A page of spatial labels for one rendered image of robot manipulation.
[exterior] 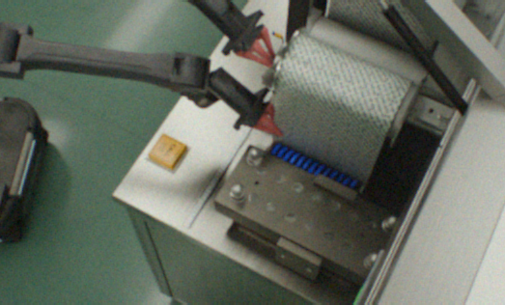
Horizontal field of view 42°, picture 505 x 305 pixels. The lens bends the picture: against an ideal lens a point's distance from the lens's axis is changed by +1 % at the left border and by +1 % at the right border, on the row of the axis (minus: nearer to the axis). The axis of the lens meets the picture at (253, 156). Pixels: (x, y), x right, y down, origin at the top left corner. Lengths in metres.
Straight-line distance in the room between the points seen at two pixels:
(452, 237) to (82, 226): 1.97
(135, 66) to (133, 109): 1.41
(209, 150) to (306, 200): 0.32
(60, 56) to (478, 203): 0.91
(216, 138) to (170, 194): 0.19
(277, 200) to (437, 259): 0.72
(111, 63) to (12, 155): 1.18
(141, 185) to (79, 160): 1.12
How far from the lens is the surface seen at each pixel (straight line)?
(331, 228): 1.41
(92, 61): 1.39
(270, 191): 1.44
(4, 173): 2.48
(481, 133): 0.83
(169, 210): 1.57
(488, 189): 0.80
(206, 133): 1.65
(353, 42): 1.40
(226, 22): 1.31
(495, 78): 0.83
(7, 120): 2.59
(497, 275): 1.01
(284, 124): 1.42
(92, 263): 2.52
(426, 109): 1.27
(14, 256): 2.61
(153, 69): 1.37
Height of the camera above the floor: 2.34
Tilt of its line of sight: 63 degrees down
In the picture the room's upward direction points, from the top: 1 degrees clockwise
